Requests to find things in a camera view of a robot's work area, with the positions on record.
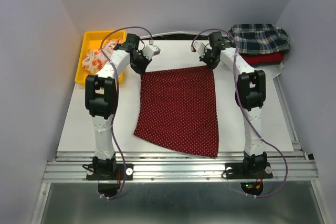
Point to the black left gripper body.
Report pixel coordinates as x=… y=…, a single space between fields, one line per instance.
x=140 y=61

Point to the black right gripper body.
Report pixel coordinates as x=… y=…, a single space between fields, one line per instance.
x=208 y=58

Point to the navy white plaid skirt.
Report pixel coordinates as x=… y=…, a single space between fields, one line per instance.
x=259 y=39

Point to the dark red polka dot skirt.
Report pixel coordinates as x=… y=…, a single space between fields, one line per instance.
x=178 y=111

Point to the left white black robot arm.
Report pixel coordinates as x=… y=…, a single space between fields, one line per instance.
x=102 y=98

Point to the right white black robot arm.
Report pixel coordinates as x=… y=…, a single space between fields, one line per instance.
x=250 y=95

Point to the orange floral white skirt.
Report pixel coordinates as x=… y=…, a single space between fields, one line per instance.
x=95 y=60

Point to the yellow plastic bin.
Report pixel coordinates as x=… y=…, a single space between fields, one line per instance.
x=92 y=40

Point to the folded red skirt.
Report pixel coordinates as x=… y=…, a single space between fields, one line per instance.
x=264 y=60

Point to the white blue patterned skirt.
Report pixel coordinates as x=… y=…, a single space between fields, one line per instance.
x=273 y=71

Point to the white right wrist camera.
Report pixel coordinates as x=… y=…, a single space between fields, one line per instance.
x=199 y=48

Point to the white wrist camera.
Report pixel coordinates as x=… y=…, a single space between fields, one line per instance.
x=199 y=48
x=150 y=51

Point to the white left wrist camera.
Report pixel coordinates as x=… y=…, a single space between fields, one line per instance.
x=150 y=51

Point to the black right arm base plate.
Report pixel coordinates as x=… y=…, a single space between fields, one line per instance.
x=238 y=171

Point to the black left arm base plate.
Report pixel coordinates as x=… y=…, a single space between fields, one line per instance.
x=109 y=172

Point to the aluminium table frame rail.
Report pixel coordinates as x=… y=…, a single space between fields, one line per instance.
x=155 y=164

